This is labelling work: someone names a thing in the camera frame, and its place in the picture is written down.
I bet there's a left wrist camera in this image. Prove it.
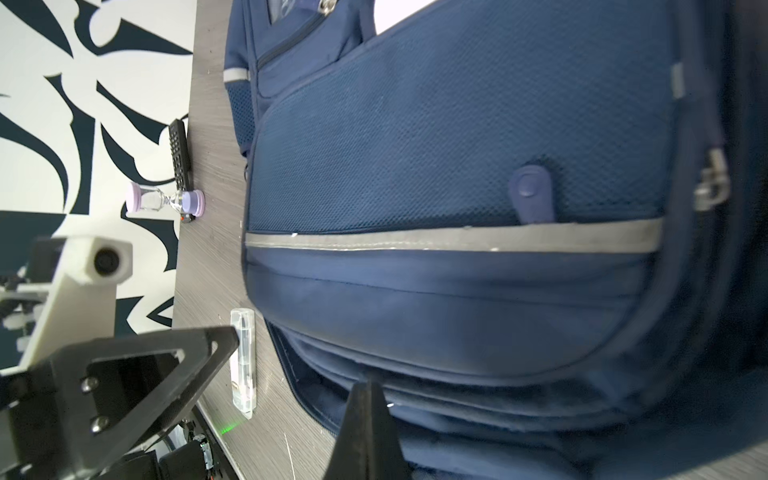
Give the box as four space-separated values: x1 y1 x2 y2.
16 236 133 371

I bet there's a small purple bottle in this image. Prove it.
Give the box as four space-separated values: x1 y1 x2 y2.
126 182 206 218

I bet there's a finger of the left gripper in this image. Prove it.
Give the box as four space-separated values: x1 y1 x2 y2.
50 326 239 474

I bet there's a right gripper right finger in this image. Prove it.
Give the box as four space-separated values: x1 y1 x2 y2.
373 383 411 479

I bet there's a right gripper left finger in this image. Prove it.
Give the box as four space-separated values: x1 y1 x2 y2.
324 382 374 480

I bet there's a clear plastic pen box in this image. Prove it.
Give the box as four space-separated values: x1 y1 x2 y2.
229 308 256 419

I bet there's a navy blue student backpack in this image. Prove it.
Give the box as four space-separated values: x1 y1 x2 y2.
224 1 767 479

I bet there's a black remote control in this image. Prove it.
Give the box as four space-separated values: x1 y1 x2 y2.
168 119 194 191

